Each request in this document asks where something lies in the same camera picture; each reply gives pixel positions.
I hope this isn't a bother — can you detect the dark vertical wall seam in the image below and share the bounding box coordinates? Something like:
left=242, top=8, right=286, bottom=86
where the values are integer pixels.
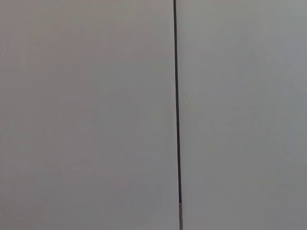
left=172, top=0, right=182, bottom=230

